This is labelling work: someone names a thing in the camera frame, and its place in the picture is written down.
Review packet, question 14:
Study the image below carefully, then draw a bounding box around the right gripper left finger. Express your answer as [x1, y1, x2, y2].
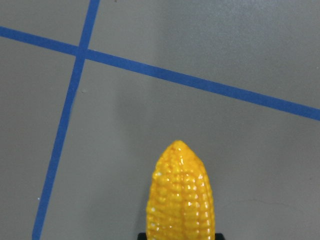
[137, 232, 148, 240]

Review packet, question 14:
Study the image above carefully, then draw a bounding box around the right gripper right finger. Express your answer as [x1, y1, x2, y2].
[215, 233, 225, 240]

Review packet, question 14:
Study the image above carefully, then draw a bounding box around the yellow corn cob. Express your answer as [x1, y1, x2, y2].
[145, 140, 216, 240]

